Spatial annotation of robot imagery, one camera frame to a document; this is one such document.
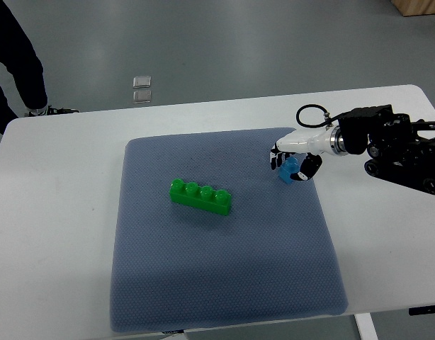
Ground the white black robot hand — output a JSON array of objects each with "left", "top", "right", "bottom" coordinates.
[{"left": 270, "top": 127, "right": 346, "bottom": 181}]

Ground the blue toy block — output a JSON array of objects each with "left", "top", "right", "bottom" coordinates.
[{"left": 278, "top": 157, "right": 300, "bottom": 184}]

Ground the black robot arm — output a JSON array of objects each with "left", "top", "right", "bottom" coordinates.
[{"left": 337, "top": 105, "right": 435, "bottom": 195}]

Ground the green four-stud toy block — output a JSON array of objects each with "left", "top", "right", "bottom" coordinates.
[{"left": 169, "top": 178, "right": 232, "bottom": 216}]

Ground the wooden furniture corner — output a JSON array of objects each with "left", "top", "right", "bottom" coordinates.
[{"left": 391, "top": 0, "right": 435, "bottom": 16}]

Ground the upper metal floor plate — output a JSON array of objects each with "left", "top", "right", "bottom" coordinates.
[{"left": 132, "top": 75, "right": 152, "bottom": 89}]

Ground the blue-grey textured mat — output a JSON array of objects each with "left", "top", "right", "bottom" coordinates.
[{"left": 110, "top": 127, "right": 348, "bottom": 332}]

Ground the white table leg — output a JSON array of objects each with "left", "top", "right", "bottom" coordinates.
[{"left": 354, "top": 313, "right": 378, "bottom": 340}]

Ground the black table control panel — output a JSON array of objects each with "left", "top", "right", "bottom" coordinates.
[{"left": 408, "top": 305, "right": 435, "bottom": 316}]

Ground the person in dark trousers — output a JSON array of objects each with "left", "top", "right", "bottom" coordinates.
[{"left": 0, "top": 1, "right": 78, "bottom": 117}]

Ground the black looped cable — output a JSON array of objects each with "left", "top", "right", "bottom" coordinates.
[{"left": 295, "top": 103, "right": 341, "bottom": 128}]

